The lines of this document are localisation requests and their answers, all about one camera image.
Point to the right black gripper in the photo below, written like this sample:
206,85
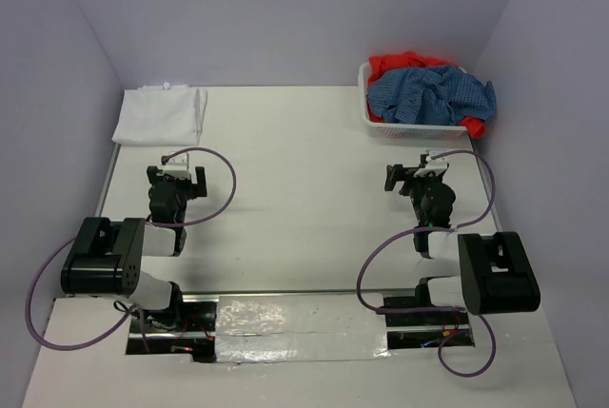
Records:
394,173

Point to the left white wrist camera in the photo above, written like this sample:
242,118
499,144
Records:
176,166

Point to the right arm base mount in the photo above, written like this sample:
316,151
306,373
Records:
422,330

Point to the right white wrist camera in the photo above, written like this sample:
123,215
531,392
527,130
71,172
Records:
432,164

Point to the folded white shirt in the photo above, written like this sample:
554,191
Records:
164,115

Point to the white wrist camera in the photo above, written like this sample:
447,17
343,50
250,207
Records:
176,166
432,164

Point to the blue plaid long sleeve shirt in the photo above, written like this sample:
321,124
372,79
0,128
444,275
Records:
436,96

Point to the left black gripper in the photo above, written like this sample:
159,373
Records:
151,176

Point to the shiny silver tape sheet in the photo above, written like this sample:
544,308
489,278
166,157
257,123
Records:
297,328

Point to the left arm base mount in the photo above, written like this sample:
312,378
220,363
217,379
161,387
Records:
192,334

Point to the red shirt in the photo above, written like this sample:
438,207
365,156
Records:
383,63

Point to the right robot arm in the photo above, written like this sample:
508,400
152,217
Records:
495,274

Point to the white plastic basket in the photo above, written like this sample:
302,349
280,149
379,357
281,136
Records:
399,130

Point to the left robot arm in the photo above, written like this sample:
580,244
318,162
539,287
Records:
106,257

